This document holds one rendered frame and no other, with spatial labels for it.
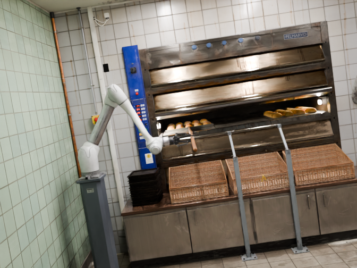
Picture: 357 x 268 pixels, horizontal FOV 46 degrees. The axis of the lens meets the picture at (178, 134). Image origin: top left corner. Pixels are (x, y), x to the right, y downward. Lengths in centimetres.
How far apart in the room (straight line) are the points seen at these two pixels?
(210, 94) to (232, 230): 139
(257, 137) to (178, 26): 140
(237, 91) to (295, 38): 79
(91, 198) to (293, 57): 245
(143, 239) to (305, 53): 246
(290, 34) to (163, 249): 249
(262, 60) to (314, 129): 89
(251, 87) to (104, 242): 211
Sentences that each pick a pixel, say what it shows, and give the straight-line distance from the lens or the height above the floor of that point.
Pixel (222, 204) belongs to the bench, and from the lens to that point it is 399.
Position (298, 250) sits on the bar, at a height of 1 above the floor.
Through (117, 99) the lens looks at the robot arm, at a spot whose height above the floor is 162.
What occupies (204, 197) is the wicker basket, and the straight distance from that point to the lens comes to 401.
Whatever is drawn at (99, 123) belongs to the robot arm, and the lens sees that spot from 383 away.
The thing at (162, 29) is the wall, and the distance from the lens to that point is 443.
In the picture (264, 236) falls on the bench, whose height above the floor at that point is 17.
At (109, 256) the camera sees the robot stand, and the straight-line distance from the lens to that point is 379.
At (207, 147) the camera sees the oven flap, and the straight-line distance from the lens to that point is 442.
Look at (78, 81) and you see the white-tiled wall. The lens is 451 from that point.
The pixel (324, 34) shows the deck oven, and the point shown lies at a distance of 465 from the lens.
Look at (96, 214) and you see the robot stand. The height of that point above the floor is 69.
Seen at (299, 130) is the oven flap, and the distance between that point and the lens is 457.
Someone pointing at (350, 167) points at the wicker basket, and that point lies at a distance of 423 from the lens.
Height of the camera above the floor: 160
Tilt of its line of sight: 5 degrees down
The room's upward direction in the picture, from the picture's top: 9 degrees counter-clockwise
